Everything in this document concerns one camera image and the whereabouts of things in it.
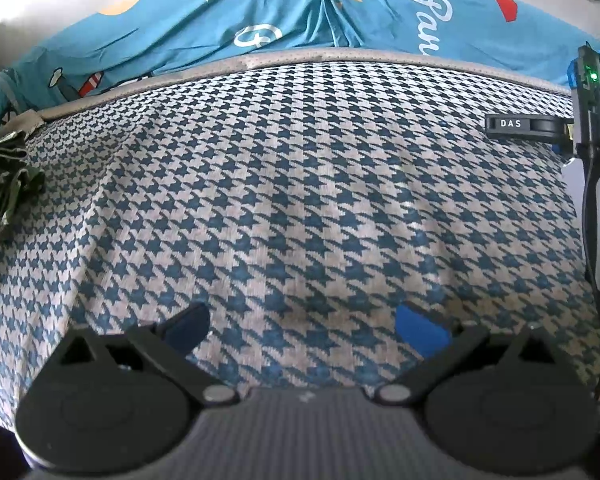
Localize houndstooth blue white blanket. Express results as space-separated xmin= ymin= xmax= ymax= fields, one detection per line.
xmin=0 ymin=60 xmax=600 ymax=427

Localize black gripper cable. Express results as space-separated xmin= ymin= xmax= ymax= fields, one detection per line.
xmin=578 ymin=144 xmax=600 ymax=403

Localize blue cartoon print bedsheet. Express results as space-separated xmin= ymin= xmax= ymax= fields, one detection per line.
xmin=0 ymin=0 xmax=600 ymax=128

